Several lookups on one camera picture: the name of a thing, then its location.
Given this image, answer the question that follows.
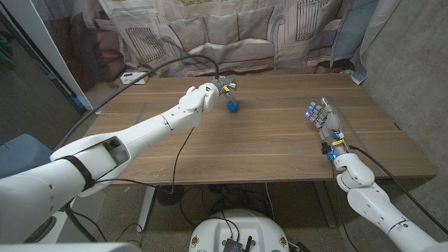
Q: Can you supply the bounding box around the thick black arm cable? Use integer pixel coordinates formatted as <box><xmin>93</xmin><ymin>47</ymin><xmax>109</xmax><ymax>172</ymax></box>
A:
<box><xmin>54</xmin><ymin>54</ymin><xmax>221</xmax><ymax>243</ymax></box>
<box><xmin>348</xmin><ymin>145</ymin><xmax>448</xmax><ymax>236</ymax></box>

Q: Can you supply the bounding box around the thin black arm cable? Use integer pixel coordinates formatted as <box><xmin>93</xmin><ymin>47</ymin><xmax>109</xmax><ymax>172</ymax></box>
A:
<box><xmin>92</xmin><ymin>126</ymin><xmax>195</xmax><ymax>195</ymax></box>
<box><xmin>330</xmin><ymin>160</ymin><xmax>361</xmax><ymax>252</ymax></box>

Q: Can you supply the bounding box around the black electronics on torso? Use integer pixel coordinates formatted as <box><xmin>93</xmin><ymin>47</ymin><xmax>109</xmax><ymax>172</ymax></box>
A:
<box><xmin>222</xmin><ymin>236</ymin><xmax>253</xmax><ymax>252</ymax></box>

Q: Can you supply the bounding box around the white pillar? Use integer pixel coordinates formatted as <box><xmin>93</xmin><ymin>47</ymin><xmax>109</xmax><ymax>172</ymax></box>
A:
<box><xmin>0</xmin><ymin>0</ymin><xmax>102</xmax><ymax>115</ymax></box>

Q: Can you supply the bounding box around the white power strip box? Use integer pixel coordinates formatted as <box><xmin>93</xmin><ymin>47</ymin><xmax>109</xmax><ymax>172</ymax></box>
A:
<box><xmin>120</xmin><ymin>71</ymin><xmax>150</xmax><ymax>85</ymax></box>

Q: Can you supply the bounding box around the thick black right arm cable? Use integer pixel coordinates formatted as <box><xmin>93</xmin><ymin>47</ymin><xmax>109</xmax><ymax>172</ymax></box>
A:
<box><xmin>348</xmin><ymin>145</ymin><xmax>448</xmax><ymax>236</ymax></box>

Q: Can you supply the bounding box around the black floor device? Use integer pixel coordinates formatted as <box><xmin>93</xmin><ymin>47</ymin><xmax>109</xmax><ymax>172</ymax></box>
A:
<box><xmin>288</xmin><ymin>240</ymin><xmax>312</xmax><ymax>252</ymax></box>

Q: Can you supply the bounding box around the white robot torso base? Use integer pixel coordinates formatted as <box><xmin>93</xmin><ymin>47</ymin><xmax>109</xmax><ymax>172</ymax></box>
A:
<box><xmin>188</xmin><ymin>209</ymin><xmax>291</xmax><ymax>252</ymax></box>

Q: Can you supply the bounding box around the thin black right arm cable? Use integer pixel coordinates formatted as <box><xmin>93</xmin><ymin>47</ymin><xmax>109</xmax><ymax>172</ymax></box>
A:
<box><xmin>330</xmin><ymin>160</ymin><xmax>361</xmax><ymax>252</ymax></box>

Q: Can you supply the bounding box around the round black floor disc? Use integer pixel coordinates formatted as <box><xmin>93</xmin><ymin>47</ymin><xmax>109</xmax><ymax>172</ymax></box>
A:
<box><xmin>156</xmin><ymin>185</ymin><xmax>185</xmax><ymax>207</ymax></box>

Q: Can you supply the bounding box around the white table leg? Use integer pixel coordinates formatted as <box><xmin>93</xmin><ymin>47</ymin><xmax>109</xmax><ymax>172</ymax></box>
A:
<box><xmin>136</xmin><ymin>185</ymin><xmax>157</xmax><ymax>232</ymax></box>

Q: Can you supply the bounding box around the printed sofa backdrop curtain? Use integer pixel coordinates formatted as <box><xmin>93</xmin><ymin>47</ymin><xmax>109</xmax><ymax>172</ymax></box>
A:
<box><xmin>33</xmin><ymin>0</ymin><xmax>402</xmax><ymax>113</ymax></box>

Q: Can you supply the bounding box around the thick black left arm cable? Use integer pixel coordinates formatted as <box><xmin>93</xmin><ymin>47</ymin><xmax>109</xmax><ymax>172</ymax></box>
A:
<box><xmin>54</xmin><ymin>54</ymin><xmax>221</xmax><ymax>243</ymax></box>

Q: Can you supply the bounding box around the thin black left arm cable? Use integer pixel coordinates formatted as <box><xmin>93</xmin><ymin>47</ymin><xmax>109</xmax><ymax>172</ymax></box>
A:
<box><xmin>92</xmin><ymin>126</ymin><xmax>195</xmax><ymax>195</ymax></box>

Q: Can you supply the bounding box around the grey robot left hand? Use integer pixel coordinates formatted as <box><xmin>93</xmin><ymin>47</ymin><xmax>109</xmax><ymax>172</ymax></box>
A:
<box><xmin>209</xmin><ymin>76</ymin><xmax>241</xmax><ymax>106</ymax></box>

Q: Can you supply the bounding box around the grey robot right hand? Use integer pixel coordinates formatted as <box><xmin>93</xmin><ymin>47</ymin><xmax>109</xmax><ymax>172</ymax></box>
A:
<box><xmin>304</xmin><ymin>97</ymin><xmax>351</xmax><ymax>162</ymax></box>

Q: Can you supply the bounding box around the grey tape outline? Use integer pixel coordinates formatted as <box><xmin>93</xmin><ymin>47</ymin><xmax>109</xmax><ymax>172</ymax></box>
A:
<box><xmin>135</xmin><ymin>96</ymin><xmax>386</xmax><ymax>178</ymax></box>

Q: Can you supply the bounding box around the blue-grey plastic bin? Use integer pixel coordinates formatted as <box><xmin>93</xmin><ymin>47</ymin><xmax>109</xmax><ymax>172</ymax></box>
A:
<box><xmin>0</xmin><ymin>133</ymin><xmax>53</xmax><ymax>179</ymax></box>

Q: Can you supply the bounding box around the tangle of black floor cables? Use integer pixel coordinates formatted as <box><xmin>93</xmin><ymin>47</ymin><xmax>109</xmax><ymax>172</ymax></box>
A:
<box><xmin>208</xmin><ymin>183</ymin><xmax>276</xmax><ymax>220</ymax></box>

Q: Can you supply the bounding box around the grey table leg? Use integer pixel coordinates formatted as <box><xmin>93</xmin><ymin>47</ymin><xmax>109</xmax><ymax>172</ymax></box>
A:
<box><xmin>313</xmin><ymin>181</ymin><xmax>337</xmax><ymax>229</ymax></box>

